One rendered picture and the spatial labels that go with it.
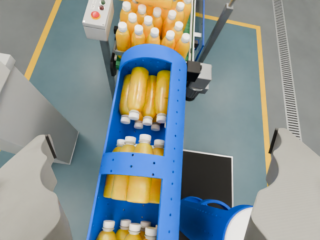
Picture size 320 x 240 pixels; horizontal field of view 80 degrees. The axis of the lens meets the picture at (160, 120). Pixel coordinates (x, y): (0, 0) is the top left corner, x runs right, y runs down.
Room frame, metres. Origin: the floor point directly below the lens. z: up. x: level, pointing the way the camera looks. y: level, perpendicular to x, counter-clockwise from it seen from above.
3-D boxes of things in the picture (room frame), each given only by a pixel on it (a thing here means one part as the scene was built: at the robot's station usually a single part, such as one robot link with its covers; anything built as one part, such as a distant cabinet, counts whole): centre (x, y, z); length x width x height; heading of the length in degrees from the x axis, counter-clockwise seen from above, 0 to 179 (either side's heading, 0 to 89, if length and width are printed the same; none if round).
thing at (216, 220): (-0.02, -0.52, 0.59); 0.28 x 0.28 x 0.88
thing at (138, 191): (0.06, -0.01, 1.17); 0.19 x 0.07 x 0.07; 16
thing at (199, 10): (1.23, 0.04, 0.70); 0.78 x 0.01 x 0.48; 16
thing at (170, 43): (0.68, 0.11, 1.00); 0.07 x 0.07 x 0.19
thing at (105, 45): (0.66, 0.46, 0.50); 0.04 x 0.04 x 1.00; 16
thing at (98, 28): (0.66, 0.46, 1.05); 0.20 x 0.10 x 0.10; 16
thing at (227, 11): (1.01, -0.11, 0.55); 0.04 x 0.04 x 1.10; 16
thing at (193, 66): (0.64, -0.05, 0.95); 0.10 x 0.07 x 0.10; 106
